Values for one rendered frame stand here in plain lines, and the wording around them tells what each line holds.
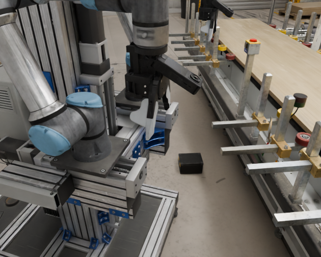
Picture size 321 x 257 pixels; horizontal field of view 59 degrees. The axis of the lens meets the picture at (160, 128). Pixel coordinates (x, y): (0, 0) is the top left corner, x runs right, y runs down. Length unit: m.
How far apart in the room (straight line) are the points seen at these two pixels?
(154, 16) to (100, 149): 0.59
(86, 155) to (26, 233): 1.07
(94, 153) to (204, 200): 1.44
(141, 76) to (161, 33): 0.10
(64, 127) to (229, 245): 1.52
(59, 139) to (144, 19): 0.45
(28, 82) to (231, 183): 1.97
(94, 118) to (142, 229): 1.06
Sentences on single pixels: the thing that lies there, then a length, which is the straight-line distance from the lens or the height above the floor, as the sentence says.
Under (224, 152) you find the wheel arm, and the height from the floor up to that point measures 0.85.
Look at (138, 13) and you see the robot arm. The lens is 0.58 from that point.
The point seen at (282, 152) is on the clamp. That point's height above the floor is 0.86.
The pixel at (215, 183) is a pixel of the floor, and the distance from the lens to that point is 2.49.
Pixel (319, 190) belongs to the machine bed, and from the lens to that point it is 1.69.
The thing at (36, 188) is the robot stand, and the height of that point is 0.95.
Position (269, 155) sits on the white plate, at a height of 0.76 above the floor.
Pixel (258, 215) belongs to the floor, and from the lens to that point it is 2.33.
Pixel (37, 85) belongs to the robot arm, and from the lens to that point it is 0.88.
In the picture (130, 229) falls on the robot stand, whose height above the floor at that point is 0.21.
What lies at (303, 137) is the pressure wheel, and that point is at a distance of 1.56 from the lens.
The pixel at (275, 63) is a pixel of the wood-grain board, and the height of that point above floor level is 0.90.
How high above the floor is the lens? 1.69
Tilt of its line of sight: 33 degrees down
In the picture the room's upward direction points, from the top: straight up
